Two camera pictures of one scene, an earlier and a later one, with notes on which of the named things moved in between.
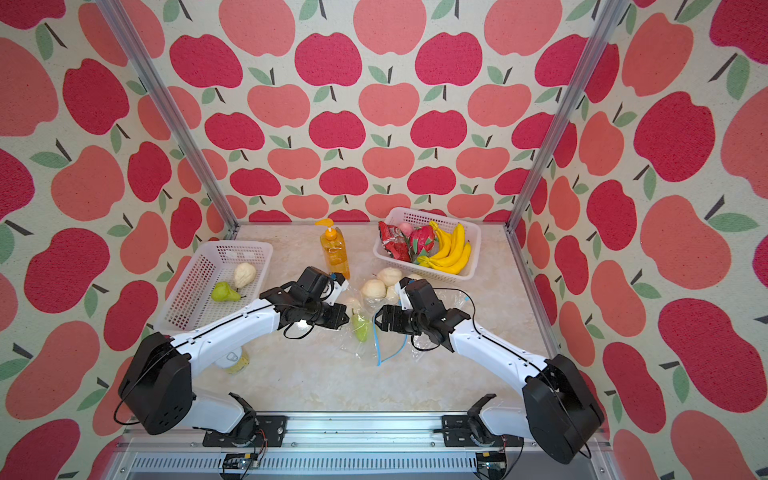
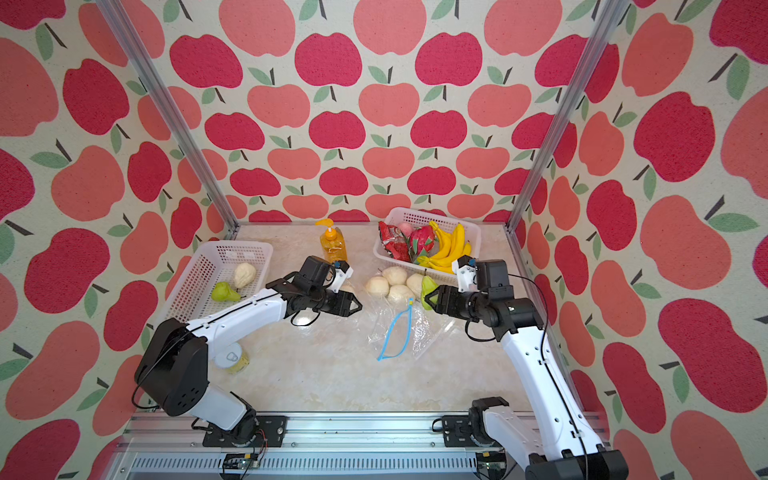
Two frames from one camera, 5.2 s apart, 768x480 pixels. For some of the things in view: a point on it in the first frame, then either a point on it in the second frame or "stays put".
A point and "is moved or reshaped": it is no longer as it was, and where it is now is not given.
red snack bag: [395, 242] stays put
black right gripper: [394, 324] → [446, 300]
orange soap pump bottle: [334, 246] stays put
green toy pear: [222, 292] stays put
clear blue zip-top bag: [389, 343] is moved or reshaped
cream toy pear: [244, 274] stays put
